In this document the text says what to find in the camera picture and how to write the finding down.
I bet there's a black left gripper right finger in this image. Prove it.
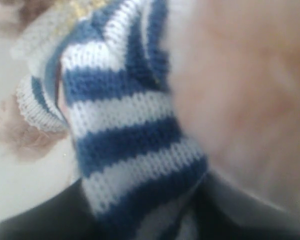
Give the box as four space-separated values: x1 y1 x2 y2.
182 174 300 240

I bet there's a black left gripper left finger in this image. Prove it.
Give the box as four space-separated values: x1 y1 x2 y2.
0 180 103 240

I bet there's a brown teddy bear striped shirt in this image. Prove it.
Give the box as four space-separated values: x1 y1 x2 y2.
0 0 300 240

